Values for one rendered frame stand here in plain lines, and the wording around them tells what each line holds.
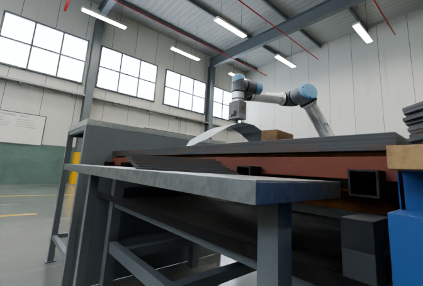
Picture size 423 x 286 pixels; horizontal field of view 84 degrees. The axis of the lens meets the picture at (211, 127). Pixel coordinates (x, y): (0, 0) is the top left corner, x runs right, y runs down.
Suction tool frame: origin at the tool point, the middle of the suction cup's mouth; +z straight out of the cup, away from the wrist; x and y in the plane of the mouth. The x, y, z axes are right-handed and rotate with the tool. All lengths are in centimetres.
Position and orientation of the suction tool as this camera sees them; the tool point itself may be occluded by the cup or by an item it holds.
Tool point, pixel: (236, 127)
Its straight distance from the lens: 135.1
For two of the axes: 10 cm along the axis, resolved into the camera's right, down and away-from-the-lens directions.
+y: 6.7, -1.0, -7.4
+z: -0.5, 9.8, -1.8
